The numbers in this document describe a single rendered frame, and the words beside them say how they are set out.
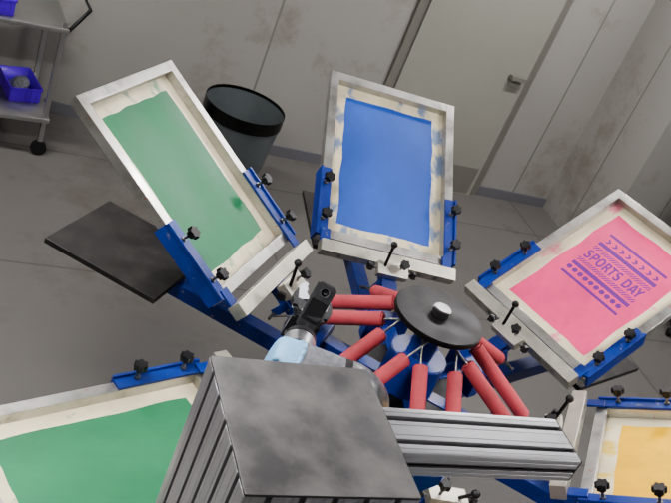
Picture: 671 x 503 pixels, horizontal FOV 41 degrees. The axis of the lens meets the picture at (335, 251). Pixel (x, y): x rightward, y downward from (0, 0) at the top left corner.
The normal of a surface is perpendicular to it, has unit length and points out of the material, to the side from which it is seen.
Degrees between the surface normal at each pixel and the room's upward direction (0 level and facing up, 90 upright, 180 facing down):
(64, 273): 0
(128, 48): 90
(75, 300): 0
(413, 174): 32
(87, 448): 0
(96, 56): 90
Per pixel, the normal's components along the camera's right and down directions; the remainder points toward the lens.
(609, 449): -0.17, -0.93
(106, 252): 0.35, -0.80
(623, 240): -0.10, -0.63
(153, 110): 0.76, -0.43
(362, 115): 0.36, -0.38
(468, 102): 0.27, 0.58
